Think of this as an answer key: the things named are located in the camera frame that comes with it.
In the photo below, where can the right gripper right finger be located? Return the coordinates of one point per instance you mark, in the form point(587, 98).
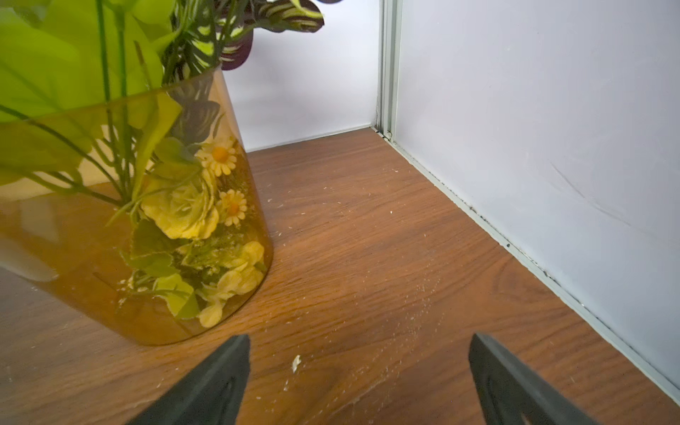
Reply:
point(512, 393)

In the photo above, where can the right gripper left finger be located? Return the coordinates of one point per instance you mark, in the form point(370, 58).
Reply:
point(212, 393)

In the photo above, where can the artificial plant in vase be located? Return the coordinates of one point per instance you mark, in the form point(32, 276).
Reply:
point(126, 191)

